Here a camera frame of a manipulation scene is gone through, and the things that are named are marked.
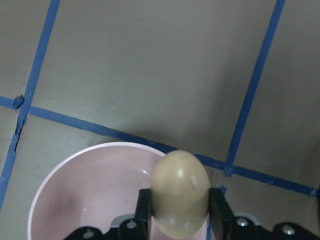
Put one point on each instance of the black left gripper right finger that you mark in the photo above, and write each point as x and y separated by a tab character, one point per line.
226	226

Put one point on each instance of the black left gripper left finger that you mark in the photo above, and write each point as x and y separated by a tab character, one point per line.
135	226

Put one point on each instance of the brown egg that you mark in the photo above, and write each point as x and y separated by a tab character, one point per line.
179	194

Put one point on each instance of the pink bowl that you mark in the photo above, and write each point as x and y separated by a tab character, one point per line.
92	188

